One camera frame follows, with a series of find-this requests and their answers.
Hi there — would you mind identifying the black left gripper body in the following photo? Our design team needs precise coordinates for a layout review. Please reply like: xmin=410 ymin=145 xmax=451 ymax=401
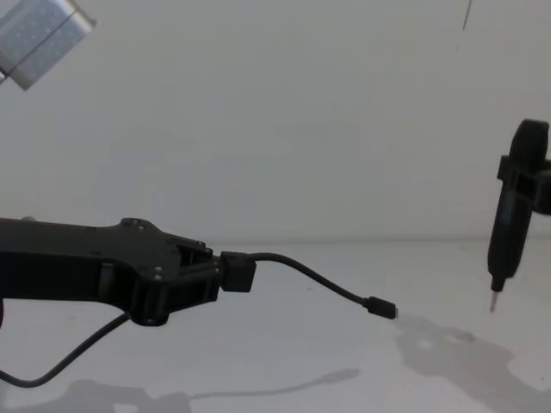
xmin=0 ymin=217 xmax=185 ymax=328

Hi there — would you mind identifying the black cable with plug block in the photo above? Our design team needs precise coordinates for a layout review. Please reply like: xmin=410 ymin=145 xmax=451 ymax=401
xmin=220 ymin=250 xmax=400 ymax=322

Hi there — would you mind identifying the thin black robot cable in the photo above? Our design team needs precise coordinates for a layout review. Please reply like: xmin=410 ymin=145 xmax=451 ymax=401
xmin=0 ymin=312 xmax=131 ymax=388

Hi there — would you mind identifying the black electric screwdriver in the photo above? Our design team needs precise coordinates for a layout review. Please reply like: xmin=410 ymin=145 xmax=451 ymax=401
xmin=486 ymin=118 xmax=551 ymax=314

